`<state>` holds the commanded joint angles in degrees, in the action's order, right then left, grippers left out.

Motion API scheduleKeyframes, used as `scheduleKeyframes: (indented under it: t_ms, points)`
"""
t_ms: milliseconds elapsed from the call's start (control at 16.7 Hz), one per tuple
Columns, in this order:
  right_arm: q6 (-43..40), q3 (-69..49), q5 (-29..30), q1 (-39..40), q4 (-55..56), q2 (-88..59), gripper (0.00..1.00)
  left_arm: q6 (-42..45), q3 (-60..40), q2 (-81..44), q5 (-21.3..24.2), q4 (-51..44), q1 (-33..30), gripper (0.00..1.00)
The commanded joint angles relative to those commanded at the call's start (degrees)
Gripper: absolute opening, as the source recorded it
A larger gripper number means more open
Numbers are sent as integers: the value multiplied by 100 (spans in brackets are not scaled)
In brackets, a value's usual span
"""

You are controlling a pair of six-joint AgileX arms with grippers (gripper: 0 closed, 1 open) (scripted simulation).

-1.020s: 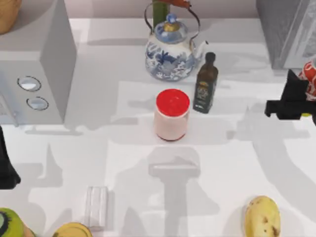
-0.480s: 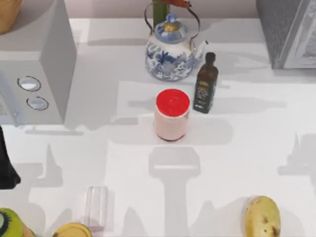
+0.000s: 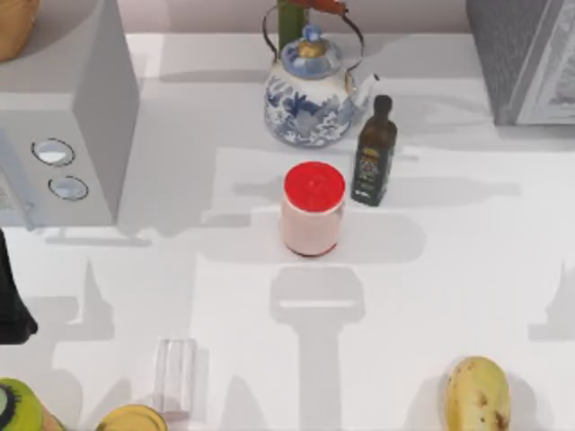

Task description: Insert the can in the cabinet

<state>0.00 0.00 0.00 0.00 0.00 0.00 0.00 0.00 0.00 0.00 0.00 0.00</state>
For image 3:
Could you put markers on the pink jar with red lid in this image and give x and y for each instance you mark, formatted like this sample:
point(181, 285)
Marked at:
point(313, 211)

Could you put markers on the dark olive oil bottle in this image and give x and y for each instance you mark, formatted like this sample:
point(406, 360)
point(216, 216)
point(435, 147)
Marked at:
point(375, 157)

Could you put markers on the blue and white teapot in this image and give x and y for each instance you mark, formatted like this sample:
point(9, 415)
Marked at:
point(310, 99)

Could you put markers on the clear glass block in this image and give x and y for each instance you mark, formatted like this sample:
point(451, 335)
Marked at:
point(175, 377)

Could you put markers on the green vase with red flowers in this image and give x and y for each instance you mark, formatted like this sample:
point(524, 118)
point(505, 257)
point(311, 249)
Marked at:
point(294, 18)

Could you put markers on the round microwave knob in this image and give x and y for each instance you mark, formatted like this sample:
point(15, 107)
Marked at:
point(52, 152)
point(68, 187)

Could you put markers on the pale microwave oven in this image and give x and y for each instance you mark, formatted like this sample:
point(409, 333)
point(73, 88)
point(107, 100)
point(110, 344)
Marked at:
point(90, 112)

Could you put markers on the yellow round lid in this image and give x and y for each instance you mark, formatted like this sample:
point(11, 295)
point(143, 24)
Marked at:
point(132, 419)

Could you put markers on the grey cabinet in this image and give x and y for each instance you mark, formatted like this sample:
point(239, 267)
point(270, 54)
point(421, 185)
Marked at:
point(525, 58)

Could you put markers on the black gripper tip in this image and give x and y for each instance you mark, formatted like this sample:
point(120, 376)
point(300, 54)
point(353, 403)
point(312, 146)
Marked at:
point(11, 301)

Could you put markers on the green kiwi half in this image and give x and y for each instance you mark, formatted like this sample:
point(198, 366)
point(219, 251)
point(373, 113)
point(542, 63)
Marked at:
point(20, 406)

